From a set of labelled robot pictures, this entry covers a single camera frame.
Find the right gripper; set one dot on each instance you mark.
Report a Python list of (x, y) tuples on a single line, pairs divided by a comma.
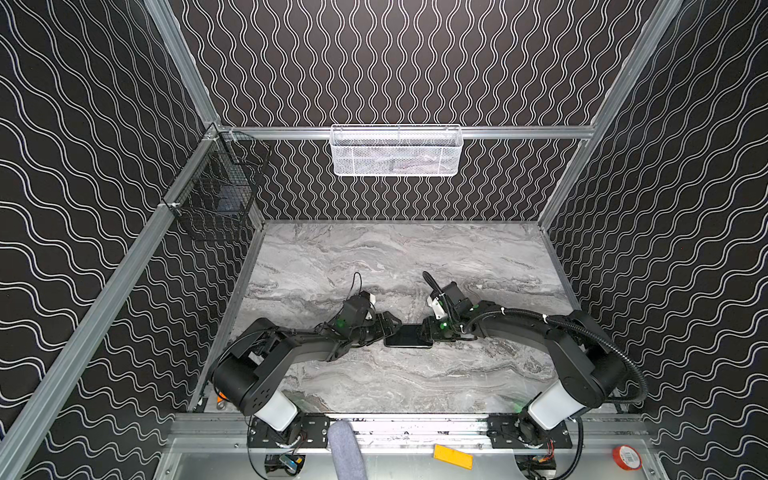
[(438, 327)]

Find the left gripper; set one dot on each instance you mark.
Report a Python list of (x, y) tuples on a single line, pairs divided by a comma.
[(380, 325)]

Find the black phone screen up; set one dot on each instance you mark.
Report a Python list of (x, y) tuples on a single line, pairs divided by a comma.
[(411, 336)]

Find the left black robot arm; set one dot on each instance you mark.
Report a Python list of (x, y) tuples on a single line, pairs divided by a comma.
[(249, 372)]

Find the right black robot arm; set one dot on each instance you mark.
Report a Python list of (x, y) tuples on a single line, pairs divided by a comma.
[(588, 365)]

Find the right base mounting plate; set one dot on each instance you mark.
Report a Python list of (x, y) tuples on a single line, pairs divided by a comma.
[(511, 431)]

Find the base mounting plate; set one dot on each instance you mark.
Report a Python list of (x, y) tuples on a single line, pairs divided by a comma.
[(511, 431), (307, 430)]

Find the yellow card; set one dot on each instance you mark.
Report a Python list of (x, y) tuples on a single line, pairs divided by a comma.
[(453, 457)]

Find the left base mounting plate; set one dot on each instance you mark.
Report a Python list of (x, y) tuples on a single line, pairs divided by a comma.
[(307, 430)]

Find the grey cloth roll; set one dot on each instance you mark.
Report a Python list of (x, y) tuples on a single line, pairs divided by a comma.
[(345, 452)]

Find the white mesh basket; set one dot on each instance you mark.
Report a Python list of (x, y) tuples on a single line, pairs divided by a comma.
[(387, 150)]

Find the red tape roll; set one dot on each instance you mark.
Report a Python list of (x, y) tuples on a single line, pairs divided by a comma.
[(627, 458)]

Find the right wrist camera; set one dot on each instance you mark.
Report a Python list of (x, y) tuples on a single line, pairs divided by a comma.
[(448, 303)]

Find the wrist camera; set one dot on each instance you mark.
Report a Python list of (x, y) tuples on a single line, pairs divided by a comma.
[(358, 309), (448, 303)]

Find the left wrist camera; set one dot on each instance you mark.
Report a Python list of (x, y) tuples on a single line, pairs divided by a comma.
[(358, 309)]

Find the black wire basket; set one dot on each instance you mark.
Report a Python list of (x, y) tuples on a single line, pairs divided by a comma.
[(219, 204)]

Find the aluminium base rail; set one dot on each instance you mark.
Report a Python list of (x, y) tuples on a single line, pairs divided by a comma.
[(375, 433)]

